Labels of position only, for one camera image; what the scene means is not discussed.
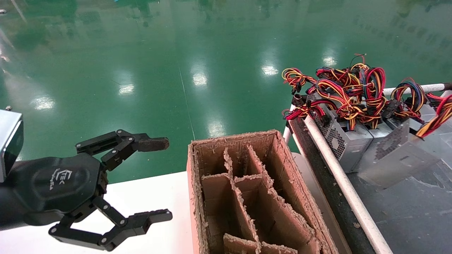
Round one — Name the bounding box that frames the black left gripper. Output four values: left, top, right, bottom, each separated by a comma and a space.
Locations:
9, 129, 173, 252

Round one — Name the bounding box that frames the power supply with coloured wires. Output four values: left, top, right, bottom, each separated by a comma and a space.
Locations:
358, 92, 452, 189

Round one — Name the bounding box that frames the brown cardboard box with dividers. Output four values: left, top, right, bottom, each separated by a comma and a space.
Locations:
186, 129, 339, 254

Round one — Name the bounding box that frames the grey metal power supply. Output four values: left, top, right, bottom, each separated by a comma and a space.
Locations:
385, 118, 421, 134
367, 122, 394, 142

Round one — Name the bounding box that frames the dark grey conveyor belt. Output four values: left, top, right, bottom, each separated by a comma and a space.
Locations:
348, 141, 452, 254

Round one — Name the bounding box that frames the light grey metal case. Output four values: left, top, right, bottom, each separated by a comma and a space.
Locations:
422, 104, 442, 123

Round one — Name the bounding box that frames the white pipe with brown end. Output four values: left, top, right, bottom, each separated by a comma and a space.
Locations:
383, 83, 452, 96

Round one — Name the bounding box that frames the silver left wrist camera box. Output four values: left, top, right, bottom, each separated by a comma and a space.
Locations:
0, 109, 24, 183

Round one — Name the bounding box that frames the short white frame pipe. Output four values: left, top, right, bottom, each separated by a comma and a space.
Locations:
282, 104, 295, 143

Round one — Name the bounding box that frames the red black wire bundle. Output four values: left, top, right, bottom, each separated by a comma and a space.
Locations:
282, 100, 331, 125

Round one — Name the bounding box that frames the small yellow red wire loop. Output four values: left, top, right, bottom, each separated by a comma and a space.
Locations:
282, 68, 318, 95

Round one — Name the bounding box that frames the long white rail pipe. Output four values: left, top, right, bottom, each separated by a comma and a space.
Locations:
303, 114, 393, 254

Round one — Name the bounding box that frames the large tangled coloured wire bundle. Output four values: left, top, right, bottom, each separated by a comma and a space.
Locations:
305, 53, 389, 131

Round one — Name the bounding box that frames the blue red yellow wire bundle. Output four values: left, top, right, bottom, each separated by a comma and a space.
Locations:
383, 77, 428, 122

